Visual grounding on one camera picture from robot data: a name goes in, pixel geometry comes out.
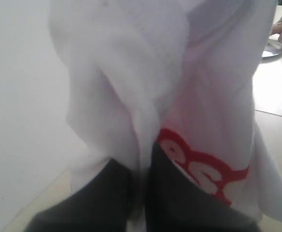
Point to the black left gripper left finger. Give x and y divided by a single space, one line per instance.
102 205

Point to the bystander hand on table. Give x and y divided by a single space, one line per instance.
277 29

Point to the metal wire mesh basket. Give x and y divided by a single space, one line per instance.
272 49

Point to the white t-shirt red lettering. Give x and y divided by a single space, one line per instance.
174 72

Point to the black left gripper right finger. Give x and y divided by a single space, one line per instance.
174 204

